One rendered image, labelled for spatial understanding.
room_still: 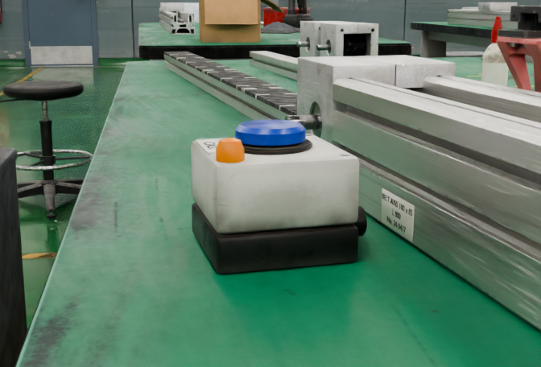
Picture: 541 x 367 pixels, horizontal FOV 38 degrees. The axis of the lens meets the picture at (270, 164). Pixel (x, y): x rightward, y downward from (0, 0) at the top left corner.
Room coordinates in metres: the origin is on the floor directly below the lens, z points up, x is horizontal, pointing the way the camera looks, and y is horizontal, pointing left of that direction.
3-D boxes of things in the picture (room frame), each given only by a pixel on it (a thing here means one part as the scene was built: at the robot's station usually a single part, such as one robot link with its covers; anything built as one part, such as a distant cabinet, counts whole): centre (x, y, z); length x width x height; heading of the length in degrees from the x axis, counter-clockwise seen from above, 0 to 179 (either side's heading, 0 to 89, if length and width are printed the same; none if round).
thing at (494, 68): (1.17, -0.33, 0.84); 0.04 x 0.04 x 0.12
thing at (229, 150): (0.40, 0.02, 0.85); 0.02 x 0.02 x 0.01
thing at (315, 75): (0.63, -0.07, 0.83); 0.12 x 0.09 x 0.10; 105
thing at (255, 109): (1.25, 0.08, 0.79); 0.96 x 0.04 x 0.03; 15
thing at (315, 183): (0.44, -0.01, 0.81); 0.10 x 0.08 x 0.06; 105
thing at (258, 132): (0.44, 0.00, 0.84); 0.04 x 0.04 x 0.02
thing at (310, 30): (1.73, -0.11, 0.83); 0.11 x 0.10 x 0.10; 106
